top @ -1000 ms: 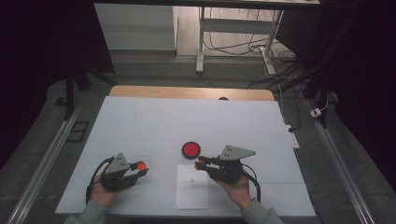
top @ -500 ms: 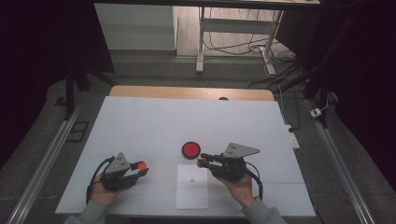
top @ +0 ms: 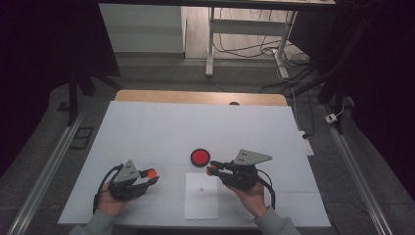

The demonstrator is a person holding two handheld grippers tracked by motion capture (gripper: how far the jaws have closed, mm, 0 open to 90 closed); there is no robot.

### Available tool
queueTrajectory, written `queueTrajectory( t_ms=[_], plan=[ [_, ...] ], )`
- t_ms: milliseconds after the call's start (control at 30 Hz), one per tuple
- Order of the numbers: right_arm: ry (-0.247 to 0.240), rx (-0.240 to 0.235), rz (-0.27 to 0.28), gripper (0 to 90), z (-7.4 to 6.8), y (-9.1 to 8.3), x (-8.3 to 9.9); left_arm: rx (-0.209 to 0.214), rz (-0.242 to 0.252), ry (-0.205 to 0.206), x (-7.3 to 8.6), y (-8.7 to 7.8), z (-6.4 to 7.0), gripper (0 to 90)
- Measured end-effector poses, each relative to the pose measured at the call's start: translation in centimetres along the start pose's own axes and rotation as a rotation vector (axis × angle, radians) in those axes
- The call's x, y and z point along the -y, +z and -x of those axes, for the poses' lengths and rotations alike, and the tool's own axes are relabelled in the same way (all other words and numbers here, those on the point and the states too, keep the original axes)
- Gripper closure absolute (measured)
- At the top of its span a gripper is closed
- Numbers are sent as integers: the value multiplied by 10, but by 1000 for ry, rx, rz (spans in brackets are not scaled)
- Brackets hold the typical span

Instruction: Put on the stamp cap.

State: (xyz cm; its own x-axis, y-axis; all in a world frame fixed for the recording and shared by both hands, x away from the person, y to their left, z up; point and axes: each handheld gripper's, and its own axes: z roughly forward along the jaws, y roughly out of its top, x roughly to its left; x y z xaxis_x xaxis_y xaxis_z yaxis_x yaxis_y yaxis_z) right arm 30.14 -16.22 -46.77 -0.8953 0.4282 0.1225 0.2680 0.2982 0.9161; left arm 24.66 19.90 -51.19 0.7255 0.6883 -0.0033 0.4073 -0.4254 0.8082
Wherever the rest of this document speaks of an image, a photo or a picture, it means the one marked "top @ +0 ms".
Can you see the white metal desk frame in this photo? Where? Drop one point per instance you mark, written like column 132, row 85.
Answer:
column 244, row 26

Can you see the orange stamp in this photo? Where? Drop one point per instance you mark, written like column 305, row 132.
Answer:
column 210, row 170

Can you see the person's right hand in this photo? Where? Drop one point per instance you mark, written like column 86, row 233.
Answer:
column 253, row 199

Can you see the black table grommet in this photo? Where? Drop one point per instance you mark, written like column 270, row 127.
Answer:
column 234, row 103

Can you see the black metal stand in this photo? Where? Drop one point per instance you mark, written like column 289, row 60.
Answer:
column 337, row 91
column 72, row 98

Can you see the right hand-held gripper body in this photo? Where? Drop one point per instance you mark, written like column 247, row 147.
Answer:
column 249, row 158

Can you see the small white adapter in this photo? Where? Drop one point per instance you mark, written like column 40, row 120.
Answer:
column 331, row 118

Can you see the white paper sheet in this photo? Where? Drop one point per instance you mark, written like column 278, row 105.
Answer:
column 201, row 202

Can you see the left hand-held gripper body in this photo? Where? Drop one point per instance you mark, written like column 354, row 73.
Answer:
column 127, row 174

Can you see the white cabinet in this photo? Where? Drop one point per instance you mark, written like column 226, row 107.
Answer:
column 140, row 29

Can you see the person's left hand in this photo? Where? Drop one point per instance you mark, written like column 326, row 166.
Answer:
column 109, row 204

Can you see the orange stamp cap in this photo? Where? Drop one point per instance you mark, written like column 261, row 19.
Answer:
column 152, row 173

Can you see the black floor socket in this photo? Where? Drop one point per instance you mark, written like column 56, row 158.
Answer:
column 81, row 138

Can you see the round red ink pad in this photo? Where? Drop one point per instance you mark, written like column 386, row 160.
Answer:
column 200, row 157

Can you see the aluminium floor rail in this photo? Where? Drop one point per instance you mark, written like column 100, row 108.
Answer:
column 355, row 169
column 49, row 169

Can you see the black curtain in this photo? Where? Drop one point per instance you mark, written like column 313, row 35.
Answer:
column 39, row 49
column 388, row 81

